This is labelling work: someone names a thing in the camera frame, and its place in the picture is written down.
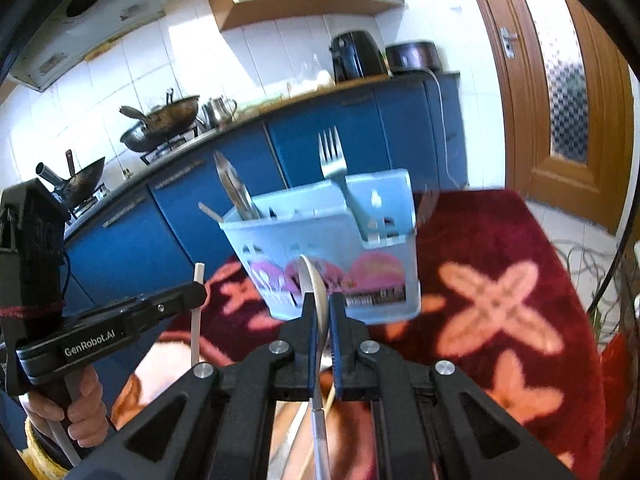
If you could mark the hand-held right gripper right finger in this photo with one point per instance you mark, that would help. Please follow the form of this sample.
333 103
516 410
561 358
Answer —
337 350

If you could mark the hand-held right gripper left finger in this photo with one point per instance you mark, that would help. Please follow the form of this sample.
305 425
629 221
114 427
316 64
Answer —
311 350

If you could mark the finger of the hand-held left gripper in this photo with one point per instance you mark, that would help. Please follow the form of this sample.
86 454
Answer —
190 288
170 309

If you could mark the white chopstick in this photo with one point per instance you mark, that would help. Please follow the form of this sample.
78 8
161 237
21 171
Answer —
198 335

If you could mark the metal spoon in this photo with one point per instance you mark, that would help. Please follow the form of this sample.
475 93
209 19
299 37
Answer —
312 280

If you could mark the light blue plastic utensil box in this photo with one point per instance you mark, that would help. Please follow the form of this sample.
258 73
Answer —
280 240

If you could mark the metal fork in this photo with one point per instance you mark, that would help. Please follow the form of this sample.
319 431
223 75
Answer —
334 160

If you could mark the person's left hand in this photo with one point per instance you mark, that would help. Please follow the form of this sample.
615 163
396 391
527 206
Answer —
87 405

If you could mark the small black wok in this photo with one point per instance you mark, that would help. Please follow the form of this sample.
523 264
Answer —
87 180

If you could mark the gas stove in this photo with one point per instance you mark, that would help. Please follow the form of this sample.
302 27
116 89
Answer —
170 147

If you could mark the large black wok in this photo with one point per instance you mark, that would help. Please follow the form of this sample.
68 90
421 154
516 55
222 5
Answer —
160 122

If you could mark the black kitchen countertop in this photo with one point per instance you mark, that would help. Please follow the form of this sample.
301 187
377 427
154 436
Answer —
240 121

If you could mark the red flower-patterned blanket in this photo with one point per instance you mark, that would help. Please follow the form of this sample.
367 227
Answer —
475 240

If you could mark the metal kettle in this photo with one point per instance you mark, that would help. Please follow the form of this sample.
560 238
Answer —
217 112

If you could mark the blue kitchen base cabinet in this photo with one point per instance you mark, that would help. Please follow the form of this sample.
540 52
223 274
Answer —
310 130

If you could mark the clear plastic bag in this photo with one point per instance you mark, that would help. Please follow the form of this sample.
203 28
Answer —
315 77

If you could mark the grey range hood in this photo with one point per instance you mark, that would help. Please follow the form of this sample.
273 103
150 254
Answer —
100 20

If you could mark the black air fryer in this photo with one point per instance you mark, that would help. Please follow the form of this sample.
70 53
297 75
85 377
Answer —
357 57

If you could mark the wooden door with glass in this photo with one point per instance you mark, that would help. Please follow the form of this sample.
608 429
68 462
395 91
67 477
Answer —
520 120

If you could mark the dark rice cooker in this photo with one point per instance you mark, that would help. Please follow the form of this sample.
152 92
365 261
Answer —
412 57

